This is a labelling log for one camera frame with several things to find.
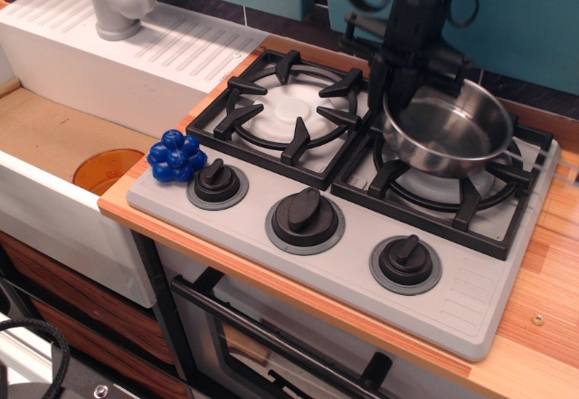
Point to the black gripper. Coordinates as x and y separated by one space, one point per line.
406 48

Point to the stainless steel pan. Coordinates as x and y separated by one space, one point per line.
448 136

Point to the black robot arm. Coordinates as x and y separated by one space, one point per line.
403 44

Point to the grey toy stove top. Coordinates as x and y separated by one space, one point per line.
461 313

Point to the black middle stove knob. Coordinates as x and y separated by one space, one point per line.
306 223

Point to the black stove knob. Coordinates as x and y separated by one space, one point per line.
306 223
217 187
405 265

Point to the black right stove knob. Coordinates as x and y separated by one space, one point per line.
405 265

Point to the black left stove knob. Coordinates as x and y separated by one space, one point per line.
217 187

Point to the blue toy blueberry cluster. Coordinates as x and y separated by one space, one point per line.
176 157

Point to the black left burner grate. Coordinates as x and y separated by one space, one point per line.
286 119

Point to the black burner grate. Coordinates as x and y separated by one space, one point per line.
286 119
488 212

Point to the teal cabinet right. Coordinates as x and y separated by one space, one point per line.
534 41

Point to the black right burner grate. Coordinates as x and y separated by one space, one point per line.
488 212

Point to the white sink unit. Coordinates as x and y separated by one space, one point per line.
67 95

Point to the wooden drawer fronts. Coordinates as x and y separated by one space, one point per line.
102 328

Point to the oven door with handle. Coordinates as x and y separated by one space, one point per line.
261 347

